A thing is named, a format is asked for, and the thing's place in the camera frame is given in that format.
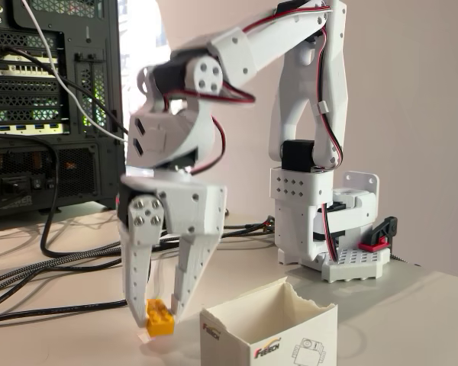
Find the yellow toy brick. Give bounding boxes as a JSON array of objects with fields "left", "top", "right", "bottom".
[{"left": 144, "top": 297, "right": 176, "bottom": 338}]

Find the white Feetech cardboard box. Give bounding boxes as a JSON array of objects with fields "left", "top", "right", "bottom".
[{"left": 198, "top": 275, "right": 339, "bottom": 366}]

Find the black computer tower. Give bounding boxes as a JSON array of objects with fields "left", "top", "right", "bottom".
[{"left": 0, "top": 0, "right": 128, "bottom": 226}]

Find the black red table clamp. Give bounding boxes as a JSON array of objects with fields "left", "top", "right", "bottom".
[{"left": 357, "top": 215, "right": 399, "bottom": 252}]

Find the braided grey cable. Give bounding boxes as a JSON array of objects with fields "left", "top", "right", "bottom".
[
  {"left": 0, "top": 217, "right": 279, "bottom": 291},
  {"left": 0, "top": 236, "right": 124, "bottom": 310}
]

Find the thick black printed cable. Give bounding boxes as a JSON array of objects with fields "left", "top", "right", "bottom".
[{"left": 0, "top": 297, "right": 130, "bottom": 326}]

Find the black power cable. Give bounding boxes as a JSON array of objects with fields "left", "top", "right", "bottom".
[{"left": 0, "top": 133, "right": 124, "bottom": 260}]

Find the red black servo wire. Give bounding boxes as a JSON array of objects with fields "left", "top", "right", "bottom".
[
  {"left": 321, "top": 201, "right": 343, "bottom": 265},
  {"left": 243, "top": 2, "right": 345, "bottom": 169}
]

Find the thin white cable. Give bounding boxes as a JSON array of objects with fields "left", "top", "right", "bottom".
[{"left": 21, "top": 0, "right": 130, "bottom": 145}]

